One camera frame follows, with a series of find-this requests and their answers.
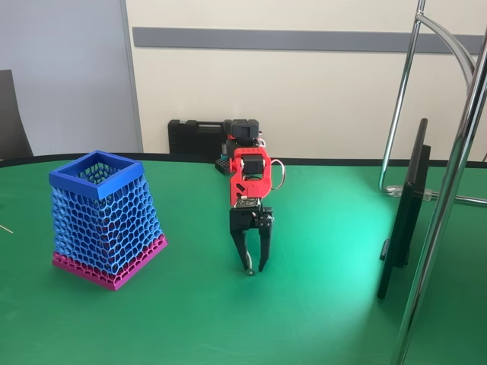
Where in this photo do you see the blue and pink lattice basket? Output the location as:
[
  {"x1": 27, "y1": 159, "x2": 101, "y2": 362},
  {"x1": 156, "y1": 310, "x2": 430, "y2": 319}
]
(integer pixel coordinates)
[{"x1": 48, "y1": 149, "x2": 170, "y2": 293}]

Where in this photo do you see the green cloth with black rim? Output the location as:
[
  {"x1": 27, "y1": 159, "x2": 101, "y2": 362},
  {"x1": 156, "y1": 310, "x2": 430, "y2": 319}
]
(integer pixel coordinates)
[{"x1": 0, "y1": 151, "x2": 487, "y2": 365}]

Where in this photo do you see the black plastic tool case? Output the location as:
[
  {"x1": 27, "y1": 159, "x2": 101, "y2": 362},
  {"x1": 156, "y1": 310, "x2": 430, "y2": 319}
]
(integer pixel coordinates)
[{"x1": 167, "y1": 119, "x2": 230, "y2": 155}]

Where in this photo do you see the black monitor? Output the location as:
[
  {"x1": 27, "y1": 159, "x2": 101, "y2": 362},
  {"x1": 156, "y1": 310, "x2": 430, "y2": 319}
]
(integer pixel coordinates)
[{"x1": 376, "y1": 117, "x2": 433, "y2": 302}]

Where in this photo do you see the chrome tube stand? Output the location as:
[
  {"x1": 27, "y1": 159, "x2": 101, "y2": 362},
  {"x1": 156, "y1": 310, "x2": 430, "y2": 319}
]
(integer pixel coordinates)
[{"x1": 377, "y1": 0, "x2": 487, "y2": 365}]

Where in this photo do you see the dark chair backrest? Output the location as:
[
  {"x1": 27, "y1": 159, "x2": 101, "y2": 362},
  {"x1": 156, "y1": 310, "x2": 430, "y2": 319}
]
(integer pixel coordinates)
[{"x1": 0, "y1": 69, "x2": 35, "y2": 161}]

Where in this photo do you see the small wrist camera board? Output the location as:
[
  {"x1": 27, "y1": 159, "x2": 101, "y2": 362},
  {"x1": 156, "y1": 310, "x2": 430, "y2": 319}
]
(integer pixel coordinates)
[{"x1": 232, "y1": 196, "x2": 263, "y2": 210}]

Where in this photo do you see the grey wall guard rail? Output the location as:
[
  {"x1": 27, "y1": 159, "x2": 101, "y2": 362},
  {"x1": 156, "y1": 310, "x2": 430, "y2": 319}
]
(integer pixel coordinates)
[{"x1": 132, "y1": 26, "x2": 487, "y2": 55}]

